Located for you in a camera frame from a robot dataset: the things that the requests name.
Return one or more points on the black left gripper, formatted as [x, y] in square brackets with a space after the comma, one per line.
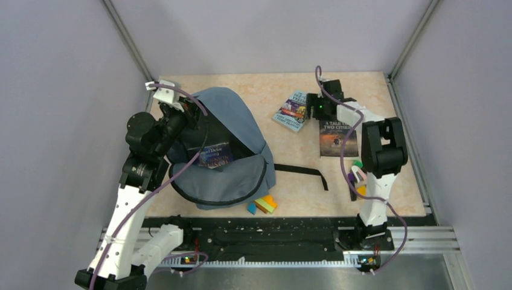
[191, 114]

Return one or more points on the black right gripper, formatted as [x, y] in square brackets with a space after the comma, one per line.
[313, 100]

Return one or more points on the colourful comic book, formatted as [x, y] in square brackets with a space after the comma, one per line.
[291, 114]

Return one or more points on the dark brown bottom book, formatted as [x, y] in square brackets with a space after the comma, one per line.
[331, 136]

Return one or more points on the Robinson Crusoe book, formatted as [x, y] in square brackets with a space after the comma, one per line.
[212, 156]

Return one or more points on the blue student backpack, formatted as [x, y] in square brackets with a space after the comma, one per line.
[250, 176]

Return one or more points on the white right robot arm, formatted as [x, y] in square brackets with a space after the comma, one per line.
[383, 153]

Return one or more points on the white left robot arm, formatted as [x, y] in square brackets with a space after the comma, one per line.
[118, 264]

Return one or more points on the green cap black marker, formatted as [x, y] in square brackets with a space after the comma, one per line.
[358, 163]

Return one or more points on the yellow grey sharpener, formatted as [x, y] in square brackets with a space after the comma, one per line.
[361, 190]

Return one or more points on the purple cap black marker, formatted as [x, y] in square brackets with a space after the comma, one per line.
[351, 186]

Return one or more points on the blue eraser wedge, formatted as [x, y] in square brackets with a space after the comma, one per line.
[252, 208]

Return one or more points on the orange eraser block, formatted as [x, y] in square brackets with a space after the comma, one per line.
[269, 200]

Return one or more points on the green brown eraser block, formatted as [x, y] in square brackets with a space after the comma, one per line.
[264, 206]

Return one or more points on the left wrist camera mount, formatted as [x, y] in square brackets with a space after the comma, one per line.
[164, 93]

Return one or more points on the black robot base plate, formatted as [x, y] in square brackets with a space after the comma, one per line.
[268, 239]

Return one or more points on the aluminium frame rail left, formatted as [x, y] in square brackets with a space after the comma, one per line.
[126, 39]

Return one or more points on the aluminium frame rail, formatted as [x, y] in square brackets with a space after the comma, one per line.
[126, 39]
[430, 10]

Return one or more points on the aluminium frame rail right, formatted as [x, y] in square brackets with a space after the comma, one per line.
[430, 10]

